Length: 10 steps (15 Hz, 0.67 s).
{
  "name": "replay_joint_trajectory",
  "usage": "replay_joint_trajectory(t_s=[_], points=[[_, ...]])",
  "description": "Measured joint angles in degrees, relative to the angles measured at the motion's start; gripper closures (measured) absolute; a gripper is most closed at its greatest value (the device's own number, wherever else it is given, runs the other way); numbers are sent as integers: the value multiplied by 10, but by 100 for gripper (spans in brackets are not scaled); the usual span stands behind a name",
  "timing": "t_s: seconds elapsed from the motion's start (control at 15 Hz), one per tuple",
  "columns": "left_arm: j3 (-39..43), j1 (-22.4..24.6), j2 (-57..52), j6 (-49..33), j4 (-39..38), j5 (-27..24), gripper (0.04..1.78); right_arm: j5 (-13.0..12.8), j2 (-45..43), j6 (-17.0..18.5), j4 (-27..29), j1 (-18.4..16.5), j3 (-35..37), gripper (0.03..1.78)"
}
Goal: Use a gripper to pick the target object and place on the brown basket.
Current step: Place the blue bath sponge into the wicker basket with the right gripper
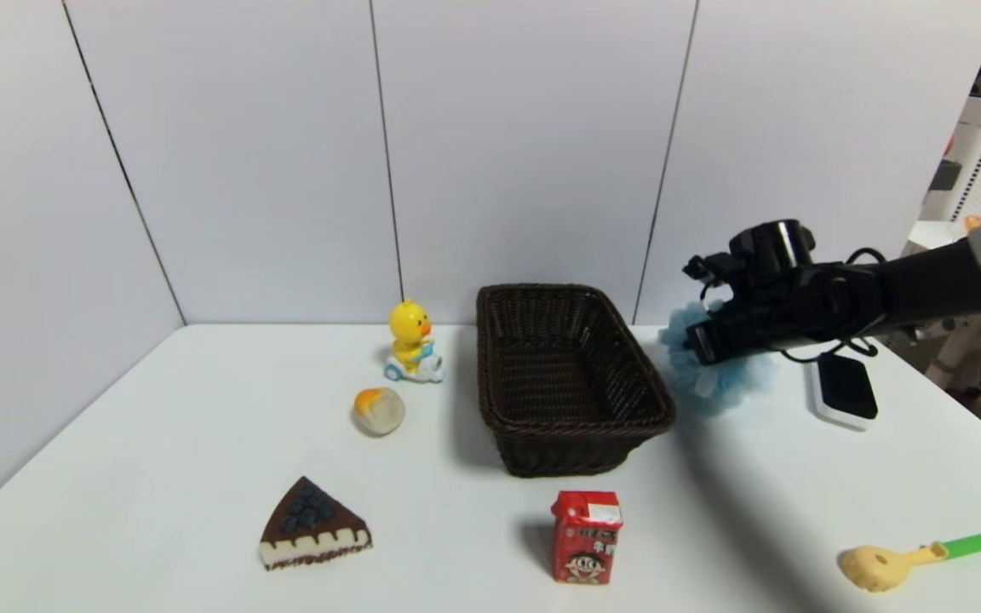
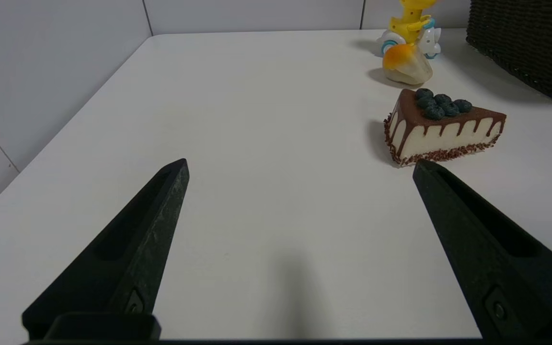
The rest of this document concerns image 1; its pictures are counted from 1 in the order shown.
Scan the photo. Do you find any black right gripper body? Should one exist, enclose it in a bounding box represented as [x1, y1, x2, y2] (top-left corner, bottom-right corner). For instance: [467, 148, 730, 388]
[685, 297, 780, 366]

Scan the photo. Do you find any light blue bath loofah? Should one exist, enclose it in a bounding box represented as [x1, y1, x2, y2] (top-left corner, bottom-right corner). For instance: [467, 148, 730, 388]
[659, 300, 777, 415]

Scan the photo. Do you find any dark brown wicker basket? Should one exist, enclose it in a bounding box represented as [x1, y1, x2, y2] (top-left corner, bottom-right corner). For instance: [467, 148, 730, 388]
[476, 284, 677, 478]

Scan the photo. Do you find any black and white eraser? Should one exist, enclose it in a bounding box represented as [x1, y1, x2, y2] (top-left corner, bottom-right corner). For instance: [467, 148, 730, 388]
[810, 352, 879, 431]

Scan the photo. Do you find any red milk carton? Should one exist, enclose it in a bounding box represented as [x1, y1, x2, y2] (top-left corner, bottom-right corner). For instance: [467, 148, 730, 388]
[550, 490, 624, 585]

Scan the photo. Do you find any yellow duck scooter toy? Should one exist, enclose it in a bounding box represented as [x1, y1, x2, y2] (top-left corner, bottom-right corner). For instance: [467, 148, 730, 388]
[384, 299, 447, 384]

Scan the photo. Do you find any white orange toy bun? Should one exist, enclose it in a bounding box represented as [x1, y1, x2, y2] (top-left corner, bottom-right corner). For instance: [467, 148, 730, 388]
[353, 387, 407, 437]

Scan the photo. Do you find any chocolate blueberry cake slice toy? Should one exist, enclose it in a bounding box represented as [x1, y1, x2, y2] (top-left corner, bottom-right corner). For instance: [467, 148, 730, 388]
[258, 476, 374, 571]

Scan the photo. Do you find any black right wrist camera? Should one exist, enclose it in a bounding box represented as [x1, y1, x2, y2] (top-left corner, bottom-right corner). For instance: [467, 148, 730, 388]
[729, 220, 817, 284]

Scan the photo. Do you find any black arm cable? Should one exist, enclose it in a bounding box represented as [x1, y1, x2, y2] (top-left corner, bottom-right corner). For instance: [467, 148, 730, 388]
[780, 247, 890, 365]

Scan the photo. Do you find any yellow pasta spoon green handle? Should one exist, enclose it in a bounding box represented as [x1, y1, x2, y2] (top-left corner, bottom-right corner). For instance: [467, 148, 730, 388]
[838, 533, 981, 593]

